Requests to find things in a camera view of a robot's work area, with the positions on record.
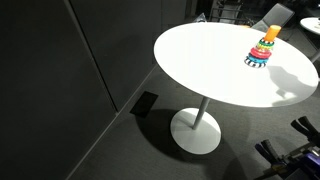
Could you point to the small white round table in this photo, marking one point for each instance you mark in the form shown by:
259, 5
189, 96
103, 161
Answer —
311, 24

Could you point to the dark metal rack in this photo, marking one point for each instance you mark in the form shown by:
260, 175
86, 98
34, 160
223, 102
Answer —
226, 10

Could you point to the white table pedestal base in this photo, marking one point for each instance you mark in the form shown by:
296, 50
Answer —
195, 136

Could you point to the black floor plate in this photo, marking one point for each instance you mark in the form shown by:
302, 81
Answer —
144, 104

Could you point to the grey chair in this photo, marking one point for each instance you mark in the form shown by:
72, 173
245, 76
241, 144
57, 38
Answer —
278, 15

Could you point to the orange stacking toy stand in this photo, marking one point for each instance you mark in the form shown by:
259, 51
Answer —
272, 33

